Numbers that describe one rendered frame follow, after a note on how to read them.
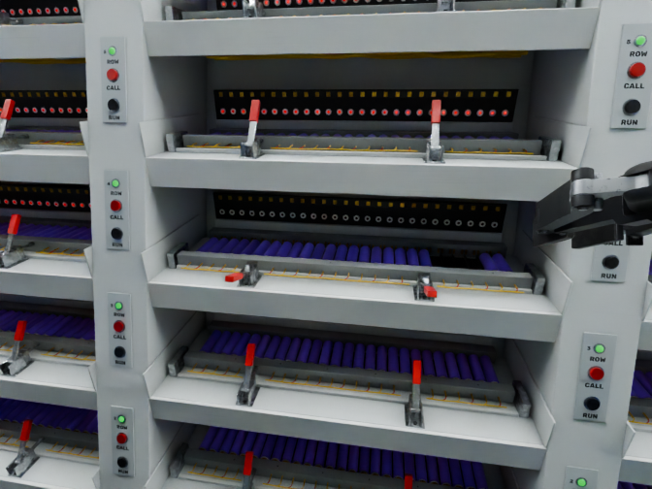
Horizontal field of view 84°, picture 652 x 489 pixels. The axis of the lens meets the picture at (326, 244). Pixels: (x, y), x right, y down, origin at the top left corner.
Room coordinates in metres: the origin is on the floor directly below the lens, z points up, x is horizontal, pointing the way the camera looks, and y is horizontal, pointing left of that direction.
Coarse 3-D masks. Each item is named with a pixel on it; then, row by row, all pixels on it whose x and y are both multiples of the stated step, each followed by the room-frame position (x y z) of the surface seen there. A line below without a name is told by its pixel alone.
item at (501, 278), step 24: (192, 264) 0.60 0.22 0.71; (216, 264) 0.59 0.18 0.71; (240, 264) 0.59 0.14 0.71; (264, 264) 0.58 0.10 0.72; (288, 264) 0.57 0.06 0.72; (312, 264) 0.57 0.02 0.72; (336, 264) 0.57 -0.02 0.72; (360, 264) 0.57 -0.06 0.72; (384, 264) 0.57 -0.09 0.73; (456, 288) 0.52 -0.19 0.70; (528, 288) 0.53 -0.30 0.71
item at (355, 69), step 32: (0, 64) 0.82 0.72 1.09; (32, 64) 0.81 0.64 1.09; (64, 64) 0.80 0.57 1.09; (224, 64) 0.75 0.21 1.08; (256, 64) 0.74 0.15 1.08; (288, 64) 0.73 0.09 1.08; (320, 64) 0.72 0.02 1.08; (352, 64) 0.71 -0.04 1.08; (384, 64) 0.71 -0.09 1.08; (416, 64) 0.70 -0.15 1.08; (448, 64) 0.69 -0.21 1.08; (480, 64) 0.68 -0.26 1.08; (512, 64) 0.67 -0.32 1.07; (512, 128) 0.67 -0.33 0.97; (256, 192) 0.74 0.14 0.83; (288, 192) 0.73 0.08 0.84; (512, 224) 0.67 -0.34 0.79; (224, 320) 0.75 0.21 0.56
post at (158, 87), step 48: (96, 0) 0.57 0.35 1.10; (192, 0) 0.70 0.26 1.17; (96, 48) 0.57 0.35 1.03; (144, 48) 0.56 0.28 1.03; (96, 96) 0.57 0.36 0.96; (144, 96) 0.56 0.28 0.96; (192, 96) 0.70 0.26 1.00; (96, 144) 0.57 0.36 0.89; (96, 192) 0.57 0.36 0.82; (144, 192) 0.56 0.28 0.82; (192, 192) 0.70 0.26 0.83; (96, 240) 0.57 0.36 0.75; (144, 240) 0.56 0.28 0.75; (96, 288) 0.57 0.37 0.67; (144, 288) 0.56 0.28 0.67; (96, 336) 0.57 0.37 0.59; (144, 336) 0.56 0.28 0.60; (144, 384) 0.56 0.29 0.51; (144, 432) 0.56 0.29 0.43; (144, 480) 0.56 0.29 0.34
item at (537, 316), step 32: (192, 224) 0.69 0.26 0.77; (224, 224) 0.72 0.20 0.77; (256, 224) 0.71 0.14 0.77; (288, 224) 0.70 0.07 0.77; (320, 224) 0.69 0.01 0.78; (160, 256) 0.59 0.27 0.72; (448, 256) 0.65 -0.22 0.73; (512, 256) 0.65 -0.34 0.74; (544, 256) 0.54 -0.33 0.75; (160, 288) 0.56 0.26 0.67; (192, 288) 0.55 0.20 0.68; (224, 288) 0.54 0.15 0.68; (256, 288) 0.54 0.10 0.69; (288, 288) 0.54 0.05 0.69; (320, 288) 0.54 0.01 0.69; (352, 288) 0.54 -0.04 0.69; (384, 288) 0.54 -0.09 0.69; (448, 288) 0.54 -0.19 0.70; (544, 288) 0.53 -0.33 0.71; (320, 320) 0.53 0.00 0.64; (352, 320) 0.52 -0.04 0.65; (384, 320) 0.51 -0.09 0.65; (416, 320) 0.51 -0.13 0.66; (448, 320) 0.50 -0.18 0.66; (480, 320) 0.49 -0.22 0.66; (512, 320) 0.48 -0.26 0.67; (544, 320) 0.48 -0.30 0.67
